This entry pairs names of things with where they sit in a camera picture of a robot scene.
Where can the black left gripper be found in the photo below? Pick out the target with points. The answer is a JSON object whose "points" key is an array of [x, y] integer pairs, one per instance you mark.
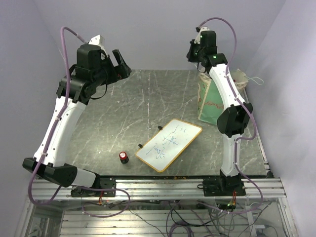
{"points": [[118, 72]]}

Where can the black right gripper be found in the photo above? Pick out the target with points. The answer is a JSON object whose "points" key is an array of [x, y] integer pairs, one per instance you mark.
{"points": [[189, 55]]}

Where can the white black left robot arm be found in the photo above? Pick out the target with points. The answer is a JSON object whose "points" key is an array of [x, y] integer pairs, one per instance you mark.
{"points": [[93, 68]]}

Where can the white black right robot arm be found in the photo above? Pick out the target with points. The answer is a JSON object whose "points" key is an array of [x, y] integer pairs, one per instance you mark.
{"points": [[233, 120]]}

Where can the small yellow-framed whiteboard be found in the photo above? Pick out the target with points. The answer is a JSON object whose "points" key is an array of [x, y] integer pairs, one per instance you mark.
{"points": [[163, 148]]}

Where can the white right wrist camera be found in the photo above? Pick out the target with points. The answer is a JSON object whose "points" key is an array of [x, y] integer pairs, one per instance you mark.
{"points": [[198, 37]]}

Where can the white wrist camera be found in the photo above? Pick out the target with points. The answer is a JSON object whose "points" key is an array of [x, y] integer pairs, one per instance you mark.
{"points": [[198, 37], [97, 40]]}

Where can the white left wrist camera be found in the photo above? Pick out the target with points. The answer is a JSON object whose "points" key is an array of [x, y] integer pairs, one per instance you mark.
{"points": [[97, 40]]}

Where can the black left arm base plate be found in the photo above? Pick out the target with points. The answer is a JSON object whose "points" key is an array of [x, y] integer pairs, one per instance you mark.
{"points": [[104, 187]]}

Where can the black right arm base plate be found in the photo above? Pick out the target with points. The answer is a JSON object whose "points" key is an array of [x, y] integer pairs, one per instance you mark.
{"points": [[214, 188]]}

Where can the aluminium frame rail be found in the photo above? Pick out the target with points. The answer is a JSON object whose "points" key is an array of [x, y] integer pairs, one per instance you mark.
{"points": [[162, 190]]}

